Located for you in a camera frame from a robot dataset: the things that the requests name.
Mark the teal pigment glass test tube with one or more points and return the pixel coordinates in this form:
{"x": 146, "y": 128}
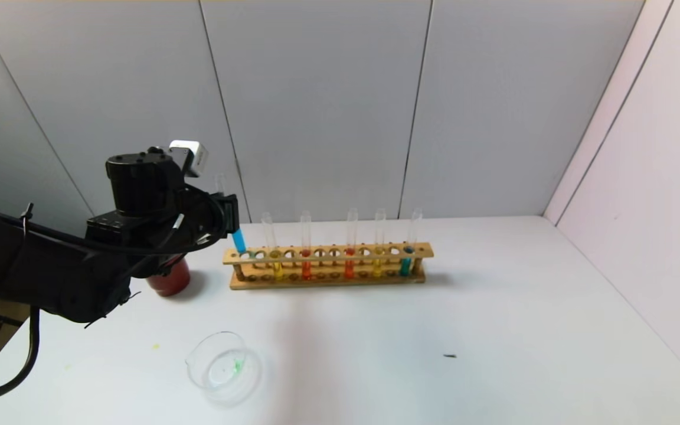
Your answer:
{"x": 405, "y": 267}

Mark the dark red plastic cup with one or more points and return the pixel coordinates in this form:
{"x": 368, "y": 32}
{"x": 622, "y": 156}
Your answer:
{"x": 172, "y": 283}

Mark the blue pigment glass test tube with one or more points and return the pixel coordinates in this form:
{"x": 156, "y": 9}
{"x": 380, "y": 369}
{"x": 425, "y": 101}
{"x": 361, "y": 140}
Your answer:
{"x": 238, "y": 242}

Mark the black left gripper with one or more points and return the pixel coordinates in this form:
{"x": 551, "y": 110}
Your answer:
{"x": 231, "y": 213}

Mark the clear glass dish with spout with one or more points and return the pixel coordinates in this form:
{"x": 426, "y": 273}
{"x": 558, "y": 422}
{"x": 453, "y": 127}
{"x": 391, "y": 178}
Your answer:
{"x": 216, "y": 366}

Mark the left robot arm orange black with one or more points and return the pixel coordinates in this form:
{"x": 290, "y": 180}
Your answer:
{"x": 51, "y": 271}

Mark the orange pigment glass test tube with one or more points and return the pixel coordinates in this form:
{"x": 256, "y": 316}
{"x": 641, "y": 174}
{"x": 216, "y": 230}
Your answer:
{"x": 306, "y": 271}
{"x": 349, "y": 268}

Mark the wooden test tube rack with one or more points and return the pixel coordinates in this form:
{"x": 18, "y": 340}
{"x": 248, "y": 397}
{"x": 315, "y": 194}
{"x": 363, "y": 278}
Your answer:
{"x": 328, "y": 282}

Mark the yellow pigment glass test tube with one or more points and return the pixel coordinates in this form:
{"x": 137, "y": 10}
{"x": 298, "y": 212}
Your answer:
{"x": 377, "y": 268}
{"x": 278, "y": 268}

